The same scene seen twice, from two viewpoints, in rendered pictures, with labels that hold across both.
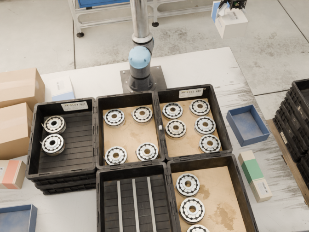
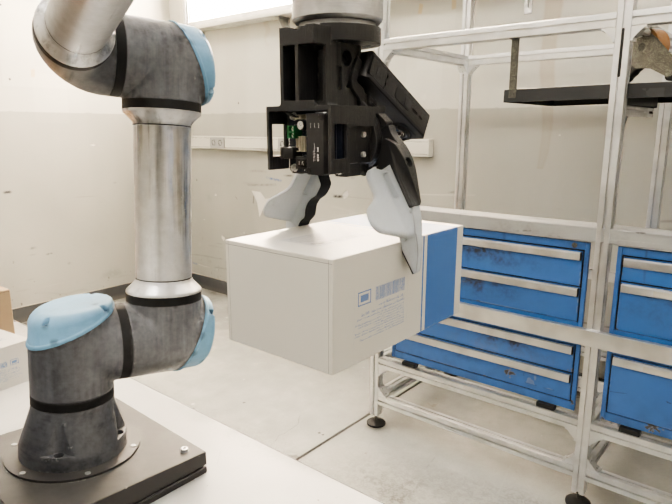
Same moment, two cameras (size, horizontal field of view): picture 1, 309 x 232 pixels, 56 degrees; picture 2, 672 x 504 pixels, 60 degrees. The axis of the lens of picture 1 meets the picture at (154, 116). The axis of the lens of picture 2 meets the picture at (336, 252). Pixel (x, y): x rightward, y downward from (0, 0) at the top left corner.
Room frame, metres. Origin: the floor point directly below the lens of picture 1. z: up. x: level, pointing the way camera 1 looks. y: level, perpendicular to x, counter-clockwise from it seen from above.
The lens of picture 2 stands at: (0.92, -0.79, 1.23)
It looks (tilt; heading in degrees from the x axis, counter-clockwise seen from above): 12 degrees down; 48
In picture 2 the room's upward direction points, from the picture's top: straight up
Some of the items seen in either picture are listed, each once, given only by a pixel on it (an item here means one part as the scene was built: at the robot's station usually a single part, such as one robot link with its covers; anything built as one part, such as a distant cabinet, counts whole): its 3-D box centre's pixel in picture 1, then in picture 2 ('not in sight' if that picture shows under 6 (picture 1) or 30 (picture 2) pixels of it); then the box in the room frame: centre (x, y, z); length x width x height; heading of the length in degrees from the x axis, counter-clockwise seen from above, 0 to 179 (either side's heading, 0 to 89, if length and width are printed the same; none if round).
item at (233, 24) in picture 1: (228, 18); (352, 279); (1.28, -0.41, 1.09); 0.20 x 0.12 x 0.09; 9
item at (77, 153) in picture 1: (66, 140); not in sight; (0.70, 0.43, 0.87); 0.40 x 0.30 x 0.11; 5
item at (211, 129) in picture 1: (205, 124); not in sight; (0.76, -0.25, 0.86); 0.10 x 0.10 x 0.01
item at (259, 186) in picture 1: (254, 175); not in sight; (0.54, -0.47, 0.73); 0.24 x 0.06 x 0.06; 11
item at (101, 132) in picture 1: (128, 133); not in sight; (0.73, 0.13, 0.87); 0.40 x 0.30 x 0.11; 5
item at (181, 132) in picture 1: (175, 128); not in sight; (0.75, -0.10, 0.86); 0.10 x 0.10 x 0.01
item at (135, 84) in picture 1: (140, 77); (73, 417); (1.15, 0.07, 0.80); 0.15 x 0.15 x 0.10
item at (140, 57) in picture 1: (140, 61); (76, 343); (1.17, 0.07, 0.91); 0.13 x 0.12 x 0.14; 171
